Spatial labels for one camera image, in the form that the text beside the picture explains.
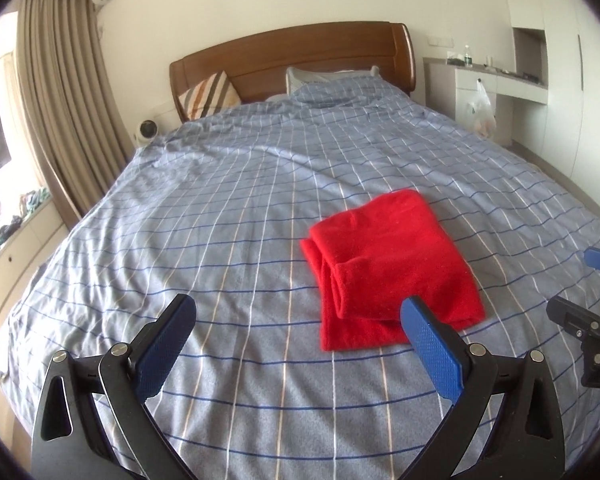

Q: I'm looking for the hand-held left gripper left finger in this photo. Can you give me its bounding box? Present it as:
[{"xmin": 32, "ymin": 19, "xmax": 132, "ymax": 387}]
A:
[{"xmin": 31, "ymin": 294, "xmax": 201, "ymax": 480}]

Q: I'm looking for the white desk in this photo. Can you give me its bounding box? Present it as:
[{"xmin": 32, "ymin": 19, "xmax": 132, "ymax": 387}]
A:
[{"xmin": 422, "ymin": 57, "xmax": 551, "ymax": 148}]

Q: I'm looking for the white pillow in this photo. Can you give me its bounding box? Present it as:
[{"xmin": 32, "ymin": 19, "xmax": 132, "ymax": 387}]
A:
[{"xmin": 285, "ymin": 65, "xmax": 382, "ymax": 97}]

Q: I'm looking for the wooden headboard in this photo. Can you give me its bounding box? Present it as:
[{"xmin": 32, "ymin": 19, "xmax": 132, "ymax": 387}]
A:
[{"xmin": 169, "ymin": 21, "xmax": 416, "ymax": 123}]

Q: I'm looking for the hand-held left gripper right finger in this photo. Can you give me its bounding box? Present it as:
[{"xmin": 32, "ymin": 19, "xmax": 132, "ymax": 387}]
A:
[{"xmin": 395, "ymin": 296, "xmax": 567, "ymax": 480}]

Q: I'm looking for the white plastic bag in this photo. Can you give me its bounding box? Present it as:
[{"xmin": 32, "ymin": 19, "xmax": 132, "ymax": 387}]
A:
[{"xmin": 465, "ymin": 80, "xmax": 497, "ymax": 140}]

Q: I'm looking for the white wardrobe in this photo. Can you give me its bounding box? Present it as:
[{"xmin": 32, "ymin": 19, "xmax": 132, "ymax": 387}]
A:
[{"xmin": 505, "ymin": 0, "xmax": 600, "ymax": 206}]

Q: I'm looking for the windowsill clutter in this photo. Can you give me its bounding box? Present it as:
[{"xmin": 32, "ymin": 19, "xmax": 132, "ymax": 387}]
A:
[{"xmin": 0, "ymin": 187, "xmax": 51, "ymax": 241}]

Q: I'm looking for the beige curtain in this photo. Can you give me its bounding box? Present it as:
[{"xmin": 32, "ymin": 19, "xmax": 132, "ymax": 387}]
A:
[{"xmin": 14, "ymin": 0, "xmax": 136, "ymax": 221}]

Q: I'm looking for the white windowsill cabinet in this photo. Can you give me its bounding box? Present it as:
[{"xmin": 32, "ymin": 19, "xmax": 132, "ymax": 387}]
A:
[{"xmin": 0, "ymin": 200, "xmax": 73, "ymax": 341}]

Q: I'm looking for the striped pillow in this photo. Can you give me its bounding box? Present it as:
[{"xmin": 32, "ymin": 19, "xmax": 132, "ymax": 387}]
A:
[{"xmin": 178, "ymin": 71, "xmax": 242, "ymax": 122}]

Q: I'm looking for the white round fan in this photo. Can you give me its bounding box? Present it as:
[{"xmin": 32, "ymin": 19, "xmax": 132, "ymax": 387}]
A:
[{"xmin": 132, "ymin": 119, "xmax": 162, "ymax": 146}]

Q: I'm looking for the red sweater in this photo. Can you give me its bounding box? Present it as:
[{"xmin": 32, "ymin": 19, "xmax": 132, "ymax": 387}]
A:
[{"xmin": 300, "ymin": 189, "xmax": 486, "ymax": 352}]

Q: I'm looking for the blue plaid duvet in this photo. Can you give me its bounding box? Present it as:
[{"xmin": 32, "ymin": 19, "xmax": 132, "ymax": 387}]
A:
[{"xmin": 0, "ymin": 77, "xmax": 600, "ymax": 480}]

